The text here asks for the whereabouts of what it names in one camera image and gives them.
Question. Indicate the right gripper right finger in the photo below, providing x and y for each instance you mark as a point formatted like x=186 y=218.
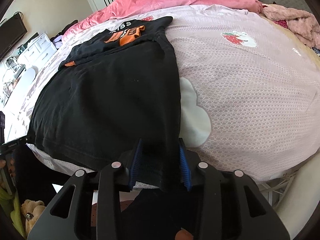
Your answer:
x=224 y=205

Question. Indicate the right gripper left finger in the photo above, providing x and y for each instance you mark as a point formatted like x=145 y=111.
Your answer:
x=88 y=205

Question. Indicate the black long-sleeve shirt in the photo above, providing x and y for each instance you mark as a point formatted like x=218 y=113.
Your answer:
x=118 y=89

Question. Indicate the dark clothes pile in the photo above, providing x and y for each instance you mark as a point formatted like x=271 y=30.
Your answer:
x=62 y=32

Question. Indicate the person left hand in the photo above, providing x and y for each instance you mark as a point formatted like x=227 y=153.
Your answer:
x=7 y=170

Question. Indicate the person right hand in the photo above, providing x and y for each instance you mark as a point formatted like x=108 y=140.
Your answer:
x=183 y=235

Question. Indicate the plush teddy toy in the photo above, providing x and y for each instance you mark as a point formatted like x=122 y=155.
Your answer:
x=31 y=210

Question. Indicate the white drawer chest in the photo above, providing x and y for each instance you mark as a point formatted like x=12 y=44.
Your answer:
x=38 y=52

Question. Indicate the black flat television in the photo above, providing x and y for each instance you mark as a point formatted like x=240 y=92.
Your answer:
x=11 y=32

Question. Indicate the lilac patterned bed sheet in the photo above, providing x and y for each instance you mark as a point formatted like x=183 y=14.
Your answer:
x=249 y=101

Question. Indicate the beige blanket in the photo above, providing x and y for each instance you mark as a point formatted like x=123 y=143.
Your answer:
x=301 y=47

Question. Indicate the light pink fluffy garment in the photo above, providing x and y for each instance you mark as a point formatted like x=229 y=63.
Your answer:
x=300 y=22

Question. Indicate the pink plush duvet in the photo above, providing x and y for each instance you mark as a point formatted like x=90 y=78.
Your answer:
x=125 y=8

